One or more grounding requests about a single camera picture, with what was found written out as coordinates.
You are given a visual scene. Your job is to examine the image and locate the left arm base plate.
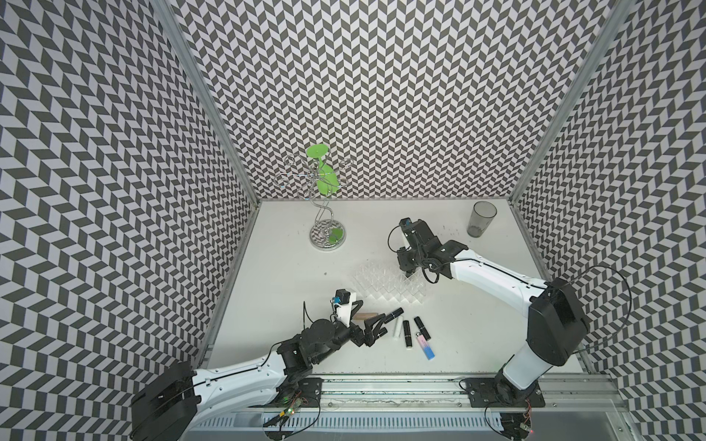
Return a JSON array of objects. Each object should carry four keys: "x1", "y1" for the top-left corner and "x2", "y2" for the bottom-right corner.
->
[{"x1": 264, "y1": 377, "x2": 324, "y2": 409}]

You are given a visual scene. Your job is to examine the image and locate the clear plastic lipstick organizer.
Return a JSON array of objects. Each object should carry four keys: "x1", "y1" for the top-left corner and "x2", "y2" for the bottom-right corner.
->
[{"x1": 352, "y1": 261, "x2": 427, "y2": 304}]

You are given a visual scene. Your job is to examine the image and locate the grey translucent cup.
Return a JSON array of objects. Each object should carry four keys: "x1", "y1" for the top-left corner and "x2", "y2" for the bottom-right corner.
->
[{"x1": 466, "y1": 200, "x2": 498, "y2": 238}]

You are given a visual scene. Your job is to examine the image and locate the wire jewelry tree green leaves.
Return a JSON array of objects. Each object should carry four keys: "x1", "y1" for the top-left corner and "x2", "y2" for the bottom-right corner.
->
[{"x1": 276, "y1": 143, "x2": 347, "y2": 252}]

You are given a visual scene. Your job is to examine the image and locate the aluminium front rail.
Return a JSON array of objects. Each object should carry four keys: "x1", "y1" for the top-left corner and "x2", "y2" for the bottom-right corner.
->
[{"x1": 314, "y1": 373, "x2": 628, "y2": 413}]

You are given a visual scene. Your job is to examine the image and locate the beige lipstick tube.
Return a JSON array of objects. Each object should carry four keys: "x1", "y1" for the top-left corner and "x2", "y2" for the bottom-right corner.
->
[{"x1": 353, "y1": 312, "x2": 379, "y2": 321}]

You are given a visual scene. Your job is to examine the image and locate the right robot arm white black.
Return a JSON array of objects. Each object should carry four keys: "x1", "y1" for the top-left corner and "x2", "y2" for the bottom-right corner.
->
[{"x1": 395, "y1": 218, "x2": 589, "y2": 406}]

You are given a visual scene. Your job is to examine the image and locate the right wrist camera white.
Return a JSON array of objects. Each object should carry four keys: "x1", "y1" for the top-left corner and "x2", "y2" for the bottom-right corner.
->
[{"x1": 399, "y1": 218, "x2": 414, "y2": 234}]

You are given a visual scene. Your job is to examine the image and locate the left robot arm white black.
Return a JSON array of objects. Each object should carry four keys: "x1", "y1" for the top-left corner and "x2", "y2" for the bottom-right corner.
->
[{"x1": 129, "y1": 314, "x2": 393, "y2": 440}]

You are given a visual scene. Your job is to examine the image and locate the black lipstick gold band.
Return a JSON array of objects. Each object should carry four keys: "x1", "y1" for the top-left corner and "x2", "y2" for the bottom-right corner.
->
[{"x1": 402, "y1": 320, "x2": 413, "y2": 349}]

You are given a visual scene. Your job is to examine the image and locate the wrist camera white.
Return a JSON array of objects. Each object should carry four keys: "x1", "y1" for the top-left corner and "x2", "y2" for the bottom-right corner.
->
[
  {"x1": 331, "y1": 288, "x2": 358, "y2": 327},
  {"x1": 399, "y1": 218, "x2": 414, "y2": 234}
]

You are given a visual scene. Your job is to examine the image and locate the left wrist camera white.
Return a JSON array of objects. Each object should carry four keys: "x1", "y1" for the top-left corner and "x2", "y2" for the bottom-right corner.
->
[{"x1": 331, "y1": 288, "x2": 358, "y2": 327}]

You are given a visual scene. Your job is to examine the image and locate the black square lipstick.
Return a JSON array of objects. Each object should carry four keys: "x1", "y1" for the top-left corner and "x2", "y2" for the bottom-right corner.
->
[{"x1": 414, "y1": 316, "x2": 431, "y2": 341}]

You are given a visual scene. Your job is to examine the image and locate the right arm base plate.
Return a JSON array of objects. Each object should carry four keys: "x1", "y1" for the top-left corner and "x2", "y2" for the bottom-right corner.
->
[{"x1": 459, "y1": 377, "x2": 546, "y2": 409}]

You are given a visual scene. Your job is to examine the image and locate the pink blue gradient lipstick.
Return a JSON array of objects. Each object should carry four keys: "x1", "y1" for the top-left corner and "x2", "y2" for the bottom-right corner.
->
[{"x1": 416, "y1": 333, "x2": 435, "y2": 360}]

